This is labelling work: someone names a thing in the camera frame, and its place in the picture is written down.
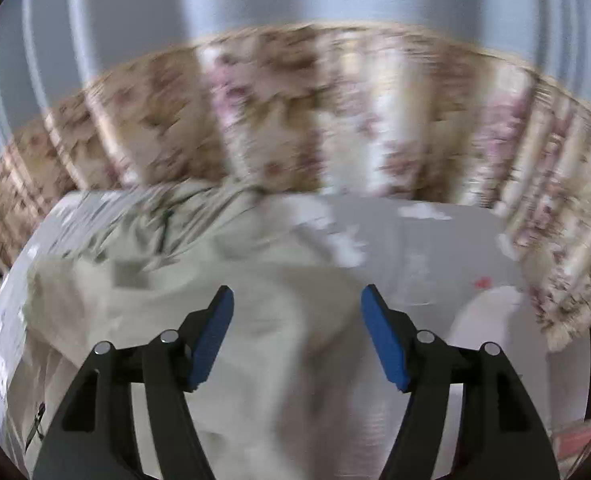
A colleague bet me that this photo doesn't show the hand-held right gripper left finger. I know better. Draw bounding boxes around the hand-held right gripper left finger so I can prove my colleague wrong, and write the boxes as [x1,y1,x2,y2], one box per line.
[33,285,235,480]

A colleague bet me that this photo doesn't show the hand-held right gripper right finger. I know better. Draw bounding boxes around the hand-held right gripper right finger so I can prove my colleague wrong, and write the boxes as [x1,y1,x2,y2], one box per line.
[360,284,561,480]

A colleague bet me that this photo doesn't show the light green jacket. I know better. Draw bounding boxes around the light green jacket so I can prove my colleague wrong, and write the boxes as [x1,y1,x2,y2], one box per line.
[6,180,406,480]

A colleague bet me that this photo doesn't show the grey animal print bed sheet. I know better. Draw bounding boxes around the grey animal print bed sheet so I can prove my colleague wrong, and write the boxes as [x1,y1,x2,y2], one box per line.
[0,190,591,480]

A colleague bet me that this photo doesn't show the reddish striped object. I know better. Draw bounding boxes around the reddish striped object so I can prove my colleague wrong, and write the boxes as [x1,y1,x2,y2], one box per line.
[550,417,591,480]

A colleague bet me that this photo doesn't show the blue curtain with floral hem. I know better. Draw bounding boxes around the blue curtain with floral hem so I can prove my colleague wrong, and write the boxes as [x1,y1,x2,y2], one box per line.
[0,0,591,351]

